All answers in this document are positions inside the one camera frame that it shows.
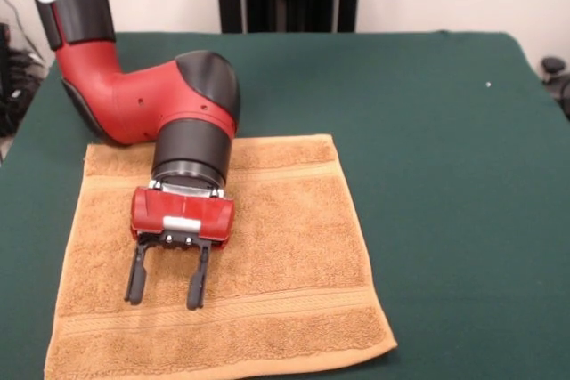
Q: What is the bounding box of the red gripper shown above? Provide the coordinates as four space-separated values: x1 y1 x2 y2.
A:
123 186 236 312

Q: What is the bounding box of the tan terry towel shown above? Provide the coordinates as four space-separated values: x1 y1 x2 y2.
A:
43 133 399 380

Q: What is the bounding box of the dark grey stand base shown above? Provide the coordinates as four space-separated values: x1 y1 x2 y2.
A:
540 55 570 122
0 21 48 139

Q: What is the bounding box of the dark green table cloth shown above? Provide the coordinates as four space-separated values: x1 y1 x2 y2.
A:
0 31 570 380

